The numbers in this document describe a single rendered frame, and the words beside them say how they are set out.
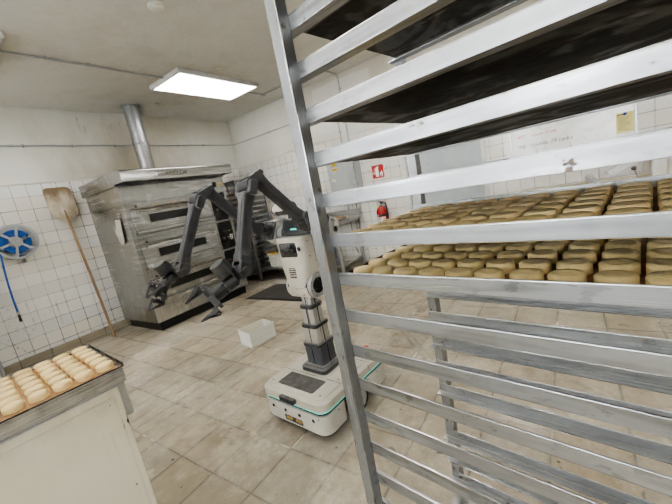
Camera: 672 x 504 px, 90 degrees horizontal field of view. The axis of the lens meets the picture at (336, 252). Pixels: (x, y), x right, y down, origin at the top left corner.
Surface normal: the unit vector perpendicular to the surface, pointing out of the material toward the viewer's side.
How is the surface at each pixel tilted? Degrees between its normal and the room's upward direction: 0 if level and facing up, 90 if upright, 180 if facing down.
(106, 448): 90
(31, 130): 90
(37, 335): 90
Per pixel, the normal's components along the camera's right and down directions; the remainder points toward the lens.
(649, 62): -0.66, 0.26
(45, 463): 0.76, -0.02
